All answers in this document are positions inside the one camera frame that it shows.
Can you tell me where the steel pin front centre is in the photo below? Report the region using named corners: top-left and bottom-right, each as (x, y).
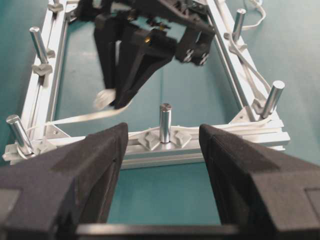
top-left (159, 103), bottom-right (172, 144)

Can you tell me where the steel pin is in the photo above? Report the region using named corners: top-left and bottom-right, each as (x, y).
top-left (6, 114), bottom-right (34, 156)
top-left (260, 80), bottom-right (285, 119)
top-left (232, 8), bottom-right (247, 42)
top-left (29, 26), bottom-right (49, 64)
top-left (159, 103), bottom-right (172, 144)

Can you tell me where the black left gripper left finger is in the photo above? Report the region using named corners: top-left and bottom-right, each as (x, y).
top-left (0, 122), bottom-right (128, 240)

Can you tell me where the steel pin right side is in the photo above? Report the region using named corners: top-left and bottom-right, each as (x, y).
top-left (232, 8), bottom-right (247, 42)

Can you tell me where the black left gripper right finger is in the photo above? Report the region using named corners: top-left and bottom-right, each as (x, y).
top-left (199, 124), bottom-right (320, 240)

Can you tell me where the steel pin front right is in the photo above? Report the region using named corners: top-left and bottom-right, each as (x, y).
top-left (260, 80), bottom-right (285, 119)

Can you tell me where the steel pin front left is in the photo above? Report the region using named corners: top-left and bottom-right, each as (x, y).
top-left (6, 114), bottom-right (34, 156)

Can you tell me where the white ethernet cable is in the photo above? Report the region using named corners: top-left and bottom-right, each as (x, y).
top-left (46, 0), bottom-right (273, 137)

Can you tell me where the steel pin left side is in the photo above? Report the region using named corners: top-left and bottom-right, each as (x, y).
top-left (29, 26), bottom-right (49, 64)

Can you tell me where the aluminium extrusion frame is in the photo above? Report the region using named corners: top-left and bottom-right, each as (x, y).
top-left (3, 0), bottom-right (290, 169)

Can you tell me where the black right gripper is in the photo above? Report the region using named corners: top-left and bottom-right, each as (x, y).
top-left (77, 0), bottom-right (215, 109)

